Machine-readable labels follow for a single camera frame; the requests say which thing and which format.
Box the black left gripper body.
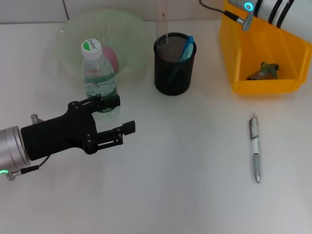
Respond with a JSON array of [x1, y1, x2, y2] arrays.
[[20, 101, 98, 162]]

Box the clear green-label water bottle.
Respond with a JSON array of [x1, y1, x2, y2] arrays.
[[80, 38, 120, 119]]

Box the blue and teal scissors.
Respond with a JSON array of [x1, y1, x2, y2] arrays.
[[168, 35, 195, 83]]

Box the clear plastic ruler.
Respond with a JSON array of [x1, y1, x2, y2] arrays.
[[156, 0, 170, 54]]

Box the silver ballpoint pen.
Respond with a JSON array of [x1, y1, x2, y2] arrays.
[[249, 112, 262, 184]]

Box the green plastic wrapper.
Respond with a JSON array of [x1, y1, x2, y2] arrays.
[[246, 60, 280, 80]]

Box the pink peach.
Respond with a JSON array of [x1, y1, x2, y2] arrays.
[[101, 47, 120, 74]]

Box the black mesh pen holder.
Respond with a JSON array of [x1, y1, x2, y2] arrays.
[[153, 32, 197, 96]]

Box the green translucent fruit plate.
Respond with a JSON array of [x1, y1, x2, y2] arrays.
[[52, 9, 151, 82]]

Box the yellow plastic bin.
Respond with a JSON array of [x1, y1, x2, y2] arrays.
[[218, 0, 312, 95]]

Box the left gripper cable with plugs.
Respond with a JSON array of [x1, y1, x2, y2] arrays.
[[6, 114, 50, 182]]

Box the gripper cable with plugs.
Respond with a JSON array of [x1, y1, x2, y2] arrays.
[[198, 0, 255, 31], [6, 114, 50, 182]]

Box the right gripper cable with plugs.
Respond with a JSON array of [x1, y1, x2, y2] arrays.
[[198, 0, 255, 31]]

